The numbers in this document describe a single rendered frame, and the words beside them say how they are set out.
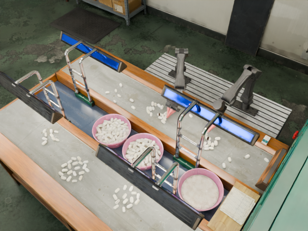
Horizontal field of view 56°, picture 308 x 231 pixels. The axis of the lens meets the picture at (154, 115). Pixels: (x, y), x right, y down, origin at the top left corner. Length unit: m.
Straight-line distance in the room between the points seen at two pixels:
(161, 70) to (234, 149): 0.99
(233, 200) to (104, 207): 0.74
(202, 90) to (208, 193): 0.93
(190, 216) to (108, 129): 0.96
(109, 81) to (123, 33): 1.94
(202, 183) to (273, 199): 1.20
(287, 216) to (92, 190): 1.35
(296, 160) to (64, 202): 1.37
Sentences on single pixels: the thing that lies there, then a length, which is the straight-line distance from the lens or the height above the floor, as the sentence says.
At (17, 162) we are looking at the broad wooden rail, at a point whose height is 0.76.
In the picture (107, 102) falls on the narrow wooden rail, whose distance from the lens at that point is 2.17.
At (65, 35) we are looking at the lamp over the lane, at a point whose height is 1.09.
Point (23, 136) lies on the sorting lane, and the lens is 2.18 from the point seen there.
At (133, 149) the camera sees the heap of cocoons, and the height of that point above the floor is 0.74.
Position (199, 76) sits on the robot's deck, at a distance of 2.50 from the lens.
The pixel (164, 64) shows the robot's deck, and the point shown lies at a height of 0.67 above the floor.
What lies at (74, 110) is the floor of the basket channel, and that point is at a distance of 2.30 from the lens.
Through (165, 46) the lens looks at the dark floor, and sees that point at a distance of 3.96.
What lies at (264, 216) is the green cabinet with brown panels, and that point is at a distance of 0.61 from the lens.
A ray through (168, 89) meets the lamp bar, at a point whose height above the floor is 1.10.
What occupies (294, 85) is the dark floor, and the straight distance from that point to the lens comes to 3.70.
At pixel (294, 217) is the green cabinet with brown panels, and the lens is 0.63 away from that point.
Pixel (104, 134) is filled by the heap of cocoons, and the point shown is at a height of 0.73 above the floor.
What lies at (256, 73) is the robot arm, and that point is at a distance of 1.95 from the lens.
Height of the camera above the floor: 2.32
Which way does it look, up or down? 49 degrees down
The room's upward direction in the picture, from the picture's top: 2 degrees counter-clockwise
